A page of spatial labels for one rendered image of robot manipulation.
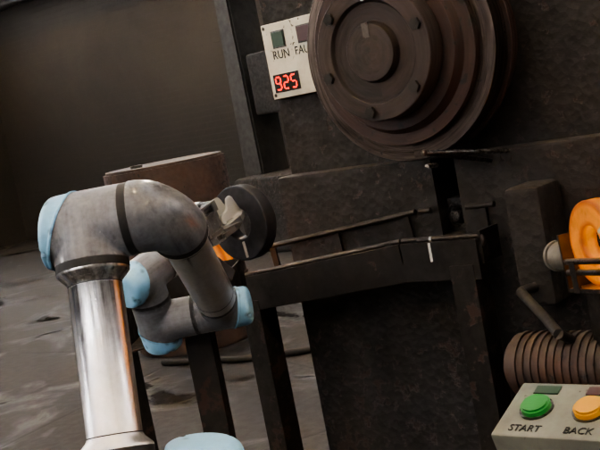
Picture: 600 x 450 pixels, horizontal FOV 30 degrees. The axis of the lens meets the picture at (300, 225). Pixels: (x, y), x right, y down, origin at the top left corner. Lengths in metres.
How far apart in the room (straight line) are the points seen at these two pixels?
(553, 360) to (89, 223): 0.89
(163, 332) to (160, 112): 9.71
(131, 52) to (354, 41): 9.73
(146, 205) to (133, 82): 10.29
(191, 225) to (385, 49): 0.67
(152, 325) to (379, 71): 0.68
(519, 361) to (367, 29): 0.72
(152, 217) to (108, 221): 0.07
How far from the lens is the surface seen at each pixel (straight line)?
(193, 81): 11.37
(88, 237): 1.74
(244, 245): 2.27
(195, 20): 11.26
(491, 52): 2.24
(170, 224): 1.74
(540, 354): 2.13
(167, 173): 5.07
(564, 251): 2.10
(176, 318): 2.09
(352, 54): 2.30
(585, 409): 1.45
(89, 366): 1.73
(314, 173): 2.66
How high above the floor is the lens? 1.05
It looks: 6 degrees down
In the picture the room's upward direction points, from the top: 11 degrees counter-clockwise
